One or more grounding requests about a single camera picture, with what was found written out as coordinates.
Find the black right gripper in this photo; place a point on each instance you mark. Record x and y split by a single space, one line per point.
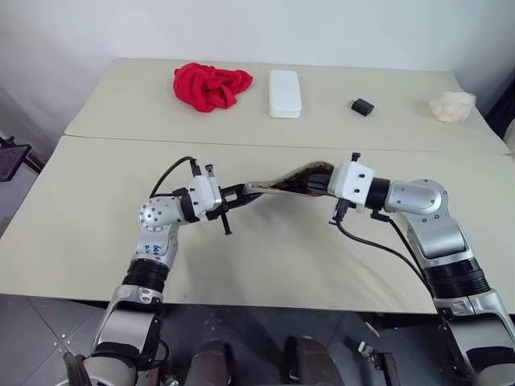
340 209

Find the grey checked fabric pouch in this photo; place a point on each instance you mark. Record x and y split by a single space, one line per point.
281 184

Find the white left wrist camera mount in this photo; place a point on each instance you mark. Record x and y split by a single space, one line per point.
203 197

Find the crumpled red cloth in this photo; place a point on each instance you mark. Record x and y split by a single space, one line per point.
205 86

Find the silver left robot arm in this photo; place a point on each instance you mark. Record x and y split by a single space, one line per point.
157 217

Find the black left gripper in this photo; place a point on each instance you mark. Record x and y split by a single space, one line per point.
229 198

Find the dark rounded shape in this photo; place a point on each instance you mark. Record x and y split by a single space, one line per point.
209 364
307 362

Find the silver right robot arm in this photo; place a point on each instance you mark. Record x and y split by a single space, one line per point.
422 201

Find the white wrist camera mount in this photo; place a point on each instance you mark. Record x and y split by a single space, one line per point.
352 183
203 197

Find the crumpled white tissue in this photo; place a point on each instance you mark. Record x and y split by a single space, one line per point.
450 107

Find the small black block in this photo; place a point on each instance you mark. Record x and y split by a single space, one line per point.
362 106

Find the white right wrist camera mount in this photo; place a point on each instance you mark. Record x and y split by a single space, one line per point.
352 183

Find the small metal caster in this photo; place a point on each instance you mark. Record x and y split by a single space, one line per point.
366 350

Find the rusty metal bracket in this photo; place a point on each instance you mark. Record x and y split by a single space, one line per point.
157 374
389 370

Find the white rectangular box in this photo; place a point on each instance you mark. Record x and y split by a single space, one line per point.
285 93

